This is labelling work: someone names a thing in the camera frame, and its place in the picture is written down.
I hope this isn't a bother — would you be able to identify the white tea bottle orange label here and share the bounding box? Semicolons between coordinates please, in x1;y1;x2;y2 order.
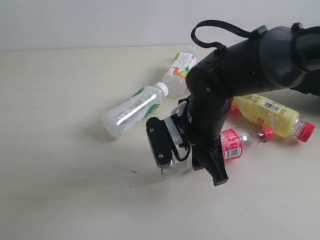
161;47;197;98

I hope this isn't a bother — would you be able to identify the yellow juice bottle red cap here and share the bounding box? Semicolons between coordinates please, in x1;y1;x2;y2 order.
230;94;316;143

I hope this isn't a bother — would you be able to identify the clear bottle red label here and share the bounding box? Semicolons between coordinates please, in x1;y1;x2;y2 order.
161;126;275;178

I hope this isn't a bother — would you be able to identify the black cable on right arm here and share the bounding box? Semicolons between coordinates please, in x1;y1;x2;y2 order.
190;19;261;51

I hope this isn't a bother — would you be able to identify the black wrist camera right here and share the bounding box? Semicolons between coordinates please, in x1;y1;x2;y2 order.
146;117;174;169

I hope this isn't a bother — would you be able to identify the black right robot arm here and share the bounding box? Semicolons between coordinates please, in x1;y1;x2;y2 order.
181;20;320;186

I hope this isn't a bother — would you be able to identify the white bottle green label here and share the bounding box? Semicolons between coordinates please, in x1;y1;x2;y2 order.
101;82;169;138

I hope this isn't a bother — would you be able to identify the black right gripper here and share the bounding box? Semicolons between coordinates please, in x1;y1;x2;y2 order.
178;97;234;186

